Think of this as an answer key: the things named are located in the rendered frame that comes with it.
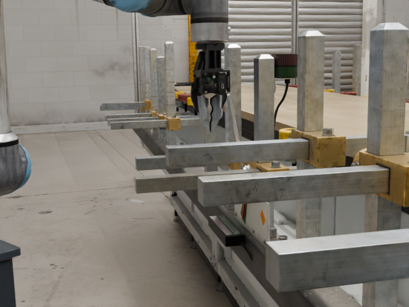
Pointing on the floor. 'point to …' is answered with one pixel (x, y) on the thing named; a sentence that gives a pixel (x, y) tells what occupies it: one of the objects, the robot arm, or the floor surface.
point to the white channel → (370, 17)
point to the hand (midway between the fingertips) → (209, 126)
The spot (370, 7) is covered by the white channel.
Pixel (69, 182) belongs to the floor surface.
